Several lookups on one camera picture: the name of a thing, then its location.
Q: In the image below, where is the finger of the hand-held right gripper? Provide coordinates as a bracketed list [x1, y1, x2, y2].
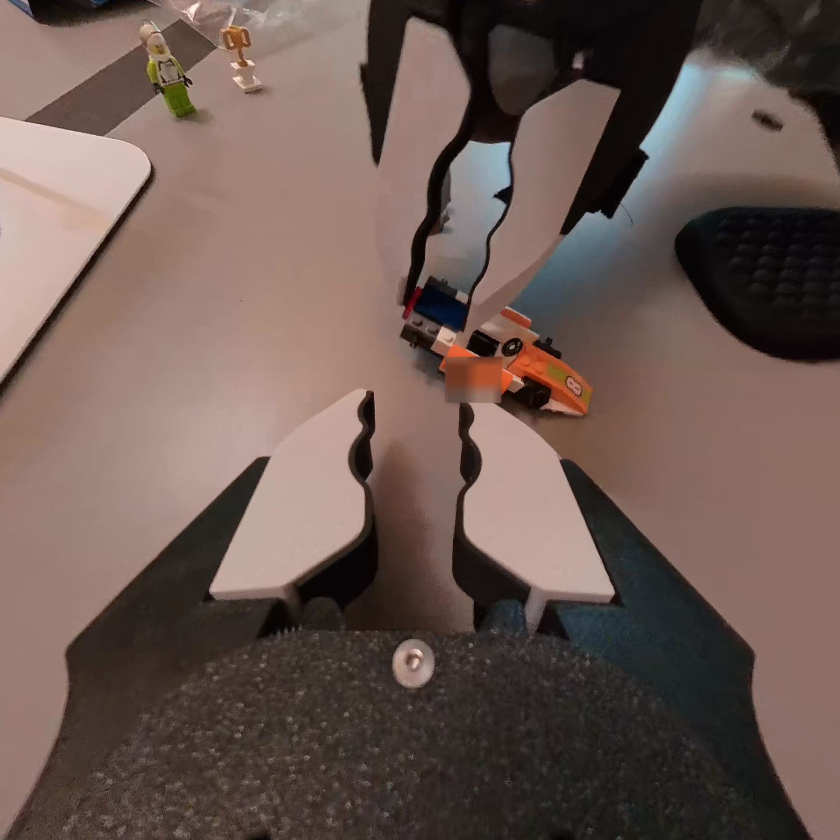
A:
[377, 16, 471, 298]
[466, 86, 620, 342]

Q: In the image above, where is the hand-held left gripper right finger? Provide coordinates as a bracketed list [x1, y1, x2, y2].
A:
[453, 402, 615, 605]

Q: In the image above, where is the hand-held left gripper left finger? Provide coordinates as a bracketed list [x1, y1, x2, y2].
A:
[210, 390, 382, 605]

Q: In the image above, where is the orange white lego car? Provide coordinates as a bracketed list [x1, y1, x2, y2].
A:
[398, 273, 595, 418]

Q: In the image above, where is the white book stand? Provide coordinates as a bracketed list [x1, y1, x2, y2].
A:
[0, 116, 154, 384]

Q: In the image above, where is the person's right forearm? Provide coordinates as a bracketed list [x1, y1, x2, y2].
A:
[689, 0, 840, 99]

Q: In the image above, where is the small gold trophy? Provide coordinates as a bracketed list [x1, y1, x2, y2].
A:
[221, 27, 263, 93]

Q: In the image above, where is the clear plastic bag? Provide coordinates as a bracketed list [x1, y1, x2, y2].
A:
[184, 0, 371, 34]

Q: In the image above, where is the green minifigure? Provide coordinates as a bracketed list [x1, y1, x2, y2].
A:
[138, 20, 200, 119]

